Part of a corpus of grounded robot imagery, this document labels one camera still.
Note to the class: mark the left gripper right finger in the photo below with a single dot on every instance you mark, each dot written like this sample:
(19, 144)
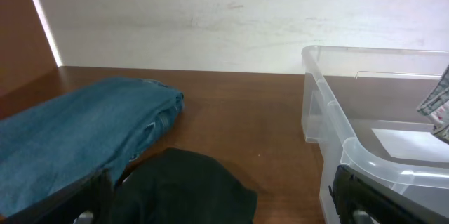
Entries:
(359, 199)

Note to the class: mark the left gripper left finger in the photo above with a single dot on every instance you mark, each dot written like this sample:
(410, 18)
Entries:
(91, 194)

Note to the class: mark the light blue jeans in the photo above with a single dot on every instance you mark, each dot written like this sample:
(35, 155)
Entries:
(435, 108)

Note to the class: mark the folded dark blue jeans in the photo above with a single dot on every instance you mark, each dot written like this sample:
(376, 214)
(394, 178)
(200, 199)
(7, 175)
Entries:
(104, 126)

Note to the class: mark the white label in bin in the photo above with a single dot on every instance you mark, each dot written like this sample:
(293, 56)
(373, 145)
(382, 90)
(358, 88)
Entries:
(412, 145)

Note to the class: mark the black crumpled garment left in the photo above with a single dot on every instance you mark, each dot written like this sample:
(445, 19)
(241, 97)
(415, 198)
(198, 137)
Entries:
(181, 187)

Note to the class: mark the clear plastic storage bin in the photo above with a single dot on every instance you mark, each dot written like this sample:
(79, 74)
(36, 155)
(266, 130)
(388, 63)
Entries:
(360, 107)

